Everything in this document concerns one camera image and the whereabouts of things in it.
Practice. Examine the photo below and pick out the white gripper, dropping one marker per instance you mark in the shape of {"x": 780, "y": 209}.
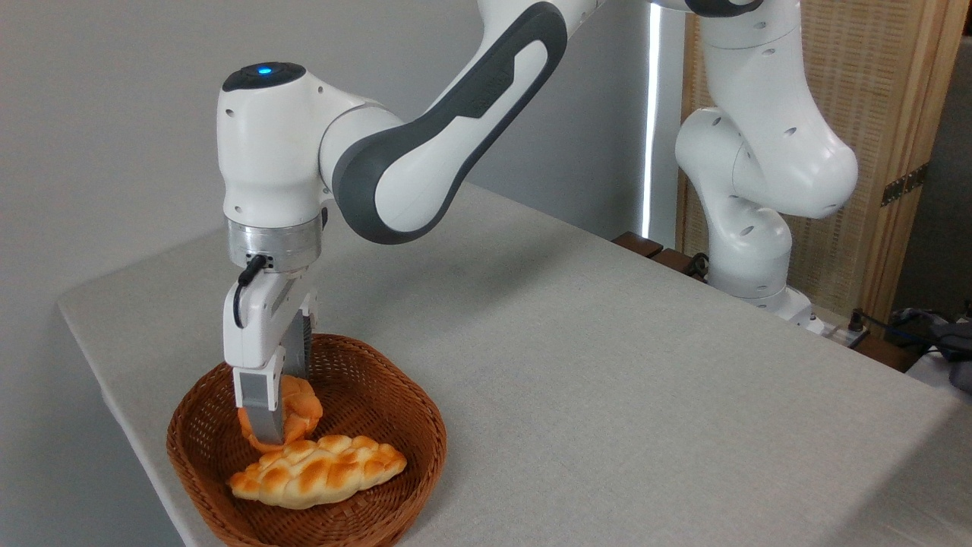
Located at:
{"x": 262, "y": 327}

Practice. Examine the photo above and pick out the round orange bread roll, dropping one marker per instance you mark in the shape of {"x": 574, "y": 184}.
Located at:
{"x": 304, "y": 410}

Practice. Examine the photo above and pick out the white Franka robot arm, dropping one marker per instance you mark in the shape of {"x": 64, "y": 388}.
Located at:
{"x": 425, "y": 152}

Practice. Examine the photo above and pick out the braided bread loaf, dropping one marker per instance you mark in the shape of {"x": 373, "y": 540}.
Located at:
{"x": 319, "y": 471}

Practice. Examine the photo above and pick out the brown wicker basket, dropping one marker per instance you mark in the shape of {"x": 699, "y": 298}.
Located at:
{"x": 380, "y": 395}

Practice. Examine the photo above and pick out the grey tablecloth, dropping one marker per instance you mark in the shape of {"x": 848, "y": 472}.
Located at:
{"x": 607, "y": 380}

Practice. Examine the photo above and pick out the dark wooden base board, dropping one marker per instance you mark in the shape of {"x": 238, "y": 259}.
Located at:
{"x": 638, "y": 245}

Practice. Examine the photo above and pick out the white vertical light strip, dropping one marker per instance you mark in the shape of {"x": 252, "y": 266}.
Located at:
{"x": 651, "y": 114}

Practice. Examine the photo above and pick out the white power strip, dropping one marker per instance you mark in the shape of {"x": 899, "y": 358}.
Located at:
{"x": 835, "y": 334}

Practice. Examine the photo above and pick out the metal screen hinge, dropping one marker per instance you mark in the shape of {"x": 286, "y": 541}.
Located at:
{"x": 904, "y": 184}

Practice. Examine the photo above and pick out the dark grey bag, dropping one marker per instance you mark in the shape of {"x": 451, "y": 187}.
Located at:
{"x": 953, "y": 342}

